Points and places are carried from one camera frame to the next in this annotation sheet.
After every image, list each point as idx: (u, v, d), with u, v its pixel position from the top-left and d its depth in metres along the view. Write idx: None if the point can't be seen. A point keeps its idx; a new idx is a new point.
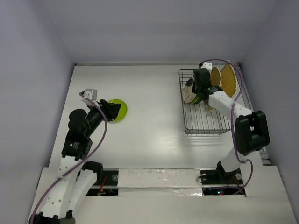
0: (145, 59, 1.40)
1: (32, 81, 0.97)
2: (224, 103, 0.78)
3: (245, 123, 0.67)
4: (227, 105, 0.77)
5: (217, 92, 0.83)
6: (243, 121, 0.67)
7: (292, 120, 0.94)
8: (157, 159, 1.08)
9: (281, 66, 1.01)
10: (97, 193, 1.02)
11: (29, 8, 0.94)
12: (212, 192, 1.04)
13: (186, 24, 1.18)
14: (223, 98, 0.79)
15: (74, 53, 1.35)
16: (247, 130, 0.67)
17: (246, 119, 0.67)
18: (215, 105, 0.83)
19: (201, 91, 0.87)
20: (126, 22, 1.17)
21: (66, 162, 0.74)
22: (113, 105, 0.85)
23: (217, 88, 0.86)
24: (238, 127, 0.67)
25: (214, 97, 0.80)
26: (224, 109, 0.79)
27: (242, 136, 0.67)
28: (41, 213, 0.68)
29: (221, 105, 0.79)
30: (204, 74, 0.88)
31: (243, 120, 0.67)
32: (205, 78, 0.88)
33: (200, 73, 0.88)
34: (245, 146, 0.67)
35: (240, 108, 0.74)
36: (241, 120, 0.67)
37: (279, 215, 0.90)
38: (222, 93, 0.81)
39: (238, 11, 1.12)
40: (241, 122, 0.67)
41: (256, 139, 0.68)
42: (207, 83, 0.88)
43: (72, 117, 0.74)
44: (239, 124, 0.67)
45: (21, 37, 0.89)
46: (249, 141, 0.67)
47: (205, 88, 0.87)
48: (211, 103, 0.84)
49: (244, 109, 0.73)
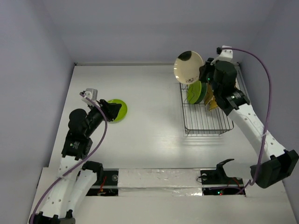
0: (145, 59, 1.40)
1: (33, 81, 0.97)
2: (253, 130, 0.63)
3: (277, 167, 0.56)
4: (256, 134, 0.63)
5: (244, 106, 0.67)
6: (275, 165, 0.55)
7: (293, 120, 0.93)
8: (157, 160, 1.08)
9: (281, 66, 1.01)
10: (97, 193, 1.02)
11: (29, 8, 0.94)
12: (212, 192, 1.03)
13: (186, 24, 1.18)
14: (252, 120, 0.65)
15: (74, 53, 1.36)
16: (275, 173, 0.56)
17: (278, 163, 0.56)
18: (238, 123, 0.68)
19: (222, 97, 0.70)
20: (125, 22, 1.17)
21: (67, 162, 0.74)
22: (113, 104, 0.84)
23: (241, 94, 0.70)
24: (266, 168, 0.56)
25: (241, 116, 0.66)
26: (248, 134, 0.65)
27: (268, 177, 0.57)
28: (41, 213, 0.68)
29: (247, 129, 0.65)
30: (231, 74, 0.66)
31: (275, 163, 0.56)
32: (230, 80, 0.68)
33: (225, 73, 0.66)
34: (265, 183, 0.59)
35: (272, 143, 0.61)
36: (273, 164, 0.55)
37: (279, 216, 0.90)
38: (250, 111, 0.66)
39: (238, 12, 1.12)
40: (273, 166, 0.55)
41: (280, 177, 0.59)
42: (231, 86, 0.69)
43: (71, 118, 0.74)
44: (270, 169, 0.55)
45: (21, 37, 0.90)
46: (272, 180, 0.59)
47: (227, 94, 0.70)
48: (231, 118, 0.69)
49: (276, 145, 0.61)
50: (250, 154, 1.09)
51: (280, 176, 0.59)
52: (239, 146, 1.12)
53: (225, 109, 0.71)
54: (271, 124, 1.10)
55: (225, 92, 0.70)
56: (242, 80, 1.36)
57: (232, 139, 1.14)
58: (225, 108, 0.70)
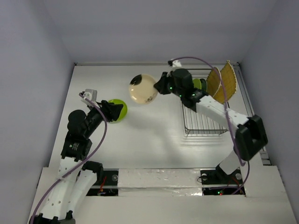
0: (145, 59, 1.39)
1: (32, 81, 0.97)
2: (217, 111, 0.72)
3: (246, 133, 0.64)
4: (220, 113, 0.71)
5: (204, 97, 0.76)
6: (244, 131, 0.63)
7: (293, 120, 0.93)
8: (157, 160, 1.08)
9: (281, 66, 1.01)
10: (97, 193, 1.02)
11: (28, 8, 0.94)
12: (212, 192, 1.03)
13: (186, 24, 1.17)
14: (213, 105, 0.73)
15: (74, 53, 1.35)
16: (248, 138, 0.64)
17: (246, 129, 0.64)
18: (205, 112, 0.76)
19: (186, 99, 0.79)
20: (126, 22, 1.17)
21: (67, 164, 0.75)
22: (116, 106, 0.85)
23: (201, 92, 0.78)
24: (238, 137, 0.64)
25: (203, 105, 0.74)
26: (217, 118, 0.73)
27: (244, 145, 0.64)
28: (41, 214, 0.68)
29: (214, 114, 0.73)
30: (187, 78, 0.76)
31: (243, 129, 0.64)
32: (189, 82, 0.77)
33: (183, 78, 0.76)
34: (248, 154, 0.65)
35: (235, 115, 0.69)
36: (241, 131, 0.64)
37: (279, 215, 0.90)
38: (210, 99, 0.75)
39: (238, 11, 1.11)
40: (242, 133, 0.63)
41: (257, 143, 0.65)
42: (190, 87, 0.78)
43: (70, 119, 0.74)
44: (241, 135, 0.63)
45: (21, 38, 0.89)
46: (252, 149, 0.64)
47: (189, 94, 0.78)
48: (199, 111, 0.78)
49: (239, 116, 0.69)
50: None
51: (255, 142, 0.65)
52: None
53: (192, 108, 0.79)
54: (271, 124, 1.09)
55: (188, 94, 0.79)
56: (242, 80, 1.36)
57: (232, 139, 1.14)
58: (192, 107, 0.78)
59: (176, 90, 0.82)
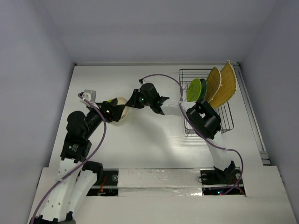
0: (145, 59, 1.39)
1: (32, 82, 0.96)
2: (174, 107, 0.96)
3: (195, 113, 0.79)
4: (176, 107, 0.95)
5: (165, 101, 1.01)
6: (193, 112, 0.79)
7: (293, 120, 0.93)
8: (157, 160, 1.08)
9: (281, 66, 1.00)
10: (97, 193, 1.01)
11: (28, 8, 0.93)
12: (212, 192, 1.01)
13: (186, 23, 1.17)
14: (172, 103, 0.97)
15: (74, 53, 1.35)
16: (198, 118, 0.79)
17: (194, 110, 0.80)
18: (169, 111, 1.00)
19: (154, 106, 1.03)
20: (126, 22, 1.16)
21: (66, 165, 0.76)
22: (117, 107, 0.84)
23: (164, 98, 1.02)
24: (191, 119, 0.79)
25: (165, 105, 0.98)
26: (178, 112, 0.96)
27: (198, 124, 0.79)
28: (41, 216, 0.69)
29: (174, 110, 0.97)
30: (151, 90, 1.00)
31: (192, 111, 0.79)
32: (153, 93, 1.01)
33: (147, 90, 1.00)
34: (205, 131, 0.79)
35: (187, 103, 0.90)
36: (190, 112, 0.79)
37: (279, 215, 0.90)
38: (169, 100, 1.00)
39: (239, 11, 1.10)
40: (191, 114, 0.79)
41: (210, 122, 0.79)
42: (156, 97, 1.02)
43: (70, 119, 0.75)
44: (191, 116, 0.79)
45: (21, 39, 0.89)
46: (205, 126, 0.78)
47: (156, 102, 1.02)
48: (167, 112, 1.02)
49: (189, 103, 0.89)
50: (250, 154, 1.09)
51: (207, 120, 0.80)
52: (240, 146, 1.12)
53: (160, 112, 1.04)
54: (270, 123, 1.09)
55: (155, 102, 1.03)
56: (242, 80, 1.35)
57: (231, 139, 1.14)
58: (160, 112, 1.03)
59: (146, 101, 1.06)
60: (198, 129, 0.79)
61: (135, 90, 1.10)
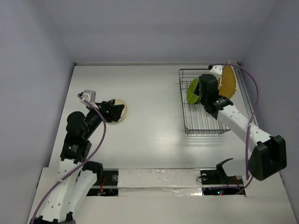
0: (145, 59, 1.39)
1: (32, 82, 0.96)
2: (238, 123, 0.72)
3: (265, 151, 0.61)
4: (241, 126, 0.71)
5: (228, 107, 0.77)
6: (263, 150, 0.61)
7: (293, 120, 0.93)
8: (158, 160, 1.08)
9: (281, 66, 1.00)
10: (97, 193, 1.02)
11: (28, 8, 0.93)
12: (212, 192, 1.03)
13: (187, 23, 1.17)
14: (236, 116, 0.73)
15: (74, 53, 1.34)
16: (266, 159, 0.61)
17: (266, 147, 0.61)
18: (225, 121, 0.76)
19: (209, 103, 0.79)
20: (126, 22, 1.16)
21: (66, 165, 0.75)
22: (116, 106, 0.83)
23: (225, 99, 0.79)
24: (256, 155, 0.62)
25: (226, 115, 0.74)
26: (237, 129, 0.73)
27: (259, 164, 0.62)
28: (41, 216, 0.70)
29: (235, 125, 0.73)
30: (212, 83, 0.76)
31: (263, 148, 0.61)
32: (213, 88, 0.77)
33: (208, 82, 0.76)
34: (261, 174, 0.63)
35: (257, 131, 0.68)
36: (260, 149, 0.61)
37: (279, 215, 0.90)
38: (232, 109, 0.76)
39: (239, 11, 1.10)
40: (261, 151, 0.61)
41: (274, 165, 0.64)
42: (215, 94, 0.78)
43: (70, 120, 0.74)
44: (260, 154, 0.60)
45: (21, 39, 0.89)
46: (266, 169, 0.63)
47: (213, 101, 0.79)
48: (220, 120, 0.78)
49: (261, 133, 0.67)
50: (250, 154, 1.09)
51: (272, 163, 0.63)
52: (239, 145, 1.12)
53: (213, 114, 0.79)
54: (271, 123, 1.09)
55: (211, 99, 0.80)
56: (242, 80, 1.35)
57: (231, 139, 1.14)
58: (213, 113, 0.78)
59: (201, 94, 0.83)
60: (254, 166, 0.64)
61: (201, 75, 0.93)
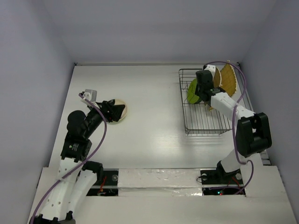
0: (145, 59, 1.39)
1: (33, 81, 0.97)
2: (227, 104, 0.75)
3: (247, 124, 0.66)
4: (229, 107, 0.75)
5: (219, 93, 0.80)
6: (245, 123, 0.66)
7: (293, 120, 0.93)
8: (157, 160, 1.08)
9: (281, 66, 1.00)
10: (97, 193, 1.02)
11: (28, 8, 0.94)
12: (212, 192, 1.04)
13: (186, 24, 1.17)
14: (225, 99, 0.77)
15: (74, 53, 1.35)
16: (249, 133, 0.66)
17: (248, 121, 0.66)
18: (216, 105, 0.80)
19: (203, 93, 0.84)
20: (126, 22, 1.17)
21: (66, 164, 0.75)
22: (117, 106, 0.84)
23: (219, 89, 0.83)
24: (239, 128, 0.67)
25: (217, 99, 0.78)
26: (226, 111, 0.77)
27: (243, 137, 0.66)
28: (41, 215, 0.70)
29: (224, 107, 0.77)
30: (207, 75, 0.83)
31: (245, 122, 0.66)
32: (208, 79, 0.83)
33: (202, 74, 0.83)
34: (246, 148, 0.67)
35: (243, 110, 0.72)
36: (243, 122, 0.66)
37: (279, 215, 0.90)
38: (224, 94, 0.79)
39: (238, 11, 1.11)
40: (243, 124, 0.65)
41: (258, 141, 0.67)
42: (210, 85, 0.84)
43: (70, 119, 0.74)
44: (242, 126, 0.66)
45: (22, 38, 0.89)
46: (251, 144, 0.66)
47: (208, 90, 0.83)
48: (213, 105, 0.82)
49: (246, 111, 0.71)
50: None
51: (256, 139, 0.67)
52: None
53: (208, 101, 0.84)
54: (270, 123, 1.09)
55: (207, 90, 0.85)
56: (242, 80, 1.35)
57: (231, 139, 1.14)
58: (208, 101, 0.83)
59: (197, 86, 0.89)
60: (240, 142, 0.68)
61: None
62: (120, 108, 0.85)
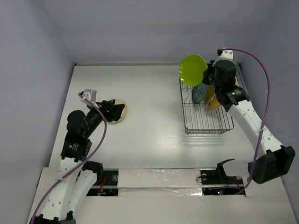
0: (145, 59, 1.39)
1: (33, 81, 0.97)
2: (251, 124, 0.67)
3: (272, 162, 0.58)
4: (253, 127, 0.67)
5: (244, 102, 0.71)
6: (271, 161, 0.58)
7: (293, 120, 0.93)
8: (158, 160, 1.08)
9: (281, 66, 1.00)
10: (97, 193, 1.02)
11: (28, 8, 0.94)
12: (212, 192, 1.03)
13: (186, 24, 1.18)
14: (250, 115, 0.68)
15: (74, 53, 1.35)
16: (270, 168, 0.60)
17: (274, 158, 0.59)
18: (236, 117, 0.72)
19: (222, 93, 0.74)
20: (125, 22, 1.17)
21: (66, 164, 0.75)
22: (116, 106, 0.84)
23: (241, 91, 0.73)
24: (261, 162, 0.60)
25: (240, 112, 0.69)
26: (247, 128, 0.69)
27: (263, 170, 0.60)
28: (42, 215, 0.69)
29: (246, 123, 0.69)
30: (230, 72, 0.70)
31: (271, 159, 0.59)
32: (230, 77, 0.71)
33: (225, 71, 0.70)
34: (260, 179, 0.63)
35: (269, 137, 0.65)
36: (268, 160, 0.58)
37: (279, 215, 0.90)
38: (249, 107, 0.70)
39: (239, 11, 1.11)
40: (268, 162, 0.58)
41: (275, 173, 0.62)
42: (231, 83, 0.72)
43: (70, 119, 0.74)
44: (266, 163, 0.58)
45: (21, 38, 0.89)
46: (266, 177, 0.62)
47: (227, 90, 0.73)
48: (232, 115, 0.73)
49: (273, 140, 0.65)
50: (247, 153, 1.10)
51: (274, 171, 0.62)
52: (240, 145, 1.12)
53: (225, 104, 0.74)
54: (270, 123, 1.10)
55: (226, 88, 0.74)
56: (242, 80, 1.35)
57: (231, 139, 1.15)
58: (225, 103, 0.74)
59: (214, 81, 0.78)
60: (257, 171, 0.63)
61: (210, 63, 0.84)
62: (119, 108, 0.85)
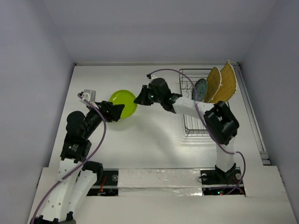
0: (144, 59, 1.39)
1: (32, 82, 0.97)
2: (188, 106, 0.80)
3: (213, 116, 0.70)
4: (190, 107, 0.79)
5: (178, 98, 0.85)
6: (210, 115, 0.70)
7: (293, 120, 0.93)
8: (157, 160, 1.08)
9: (281, 66, 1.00)
10: (97, 192, 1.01)
11: (27, 8, 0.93)
12: (212, 192, 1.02)
13: (186, 23, 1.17)
14: (186, 102, 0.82)
15: (74, 53, 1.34)
16: (217, 122, 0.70)
17: (212, 113, 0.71)
18: (181, 111, 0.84)
19: (165, 102, 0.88)
20: (125, 22, 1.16)
21: (66, 164, 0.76)
22: (116, 106, 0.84)
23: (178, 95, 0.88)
24: (207, 122, 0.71)
25: (178, 104, 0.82)
26: (191, 112, 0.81)
27: (214, 129, 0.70)
28: (41, 216, 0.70)
29: (188, 109, 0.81)
30: (163, 86, 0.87)
31: (210, 114, 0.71)
32: (165, 89, 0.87)
33: (159, 86, 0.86)
34: (222, 137, 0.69)
35: (203, 105, 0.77)
36: (209, 115, 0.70)
37: (279, 215, 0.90)
38: (182, 98, 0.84)
39: (239, 11, 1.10)
40: (209, 116, 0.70)
41: (228, 126, 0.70)
42: (167, 94, 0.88)
43: (70, 120, 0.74)
44: (208, 119, 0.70)
45: (21, 39, 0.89)
46: (223, 131, 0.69)
47: (167, 99, 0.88)
48: (178, 111, 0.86)
49: (207, 105, 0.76)
50: (247, 153, 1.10)
51: (225, 124, 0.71)
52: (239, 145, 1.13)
53: (172, 110, 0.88)
54: (271, 123, 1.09)
55: (166, 98, 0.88)
56: (242, 80, 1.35)
57: None
58: (171, 109, 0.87)
59: (156, 97, 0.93)
60: (214, 134, 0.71)
61: (144, 87, 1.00)
62: (119, 108, 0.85)
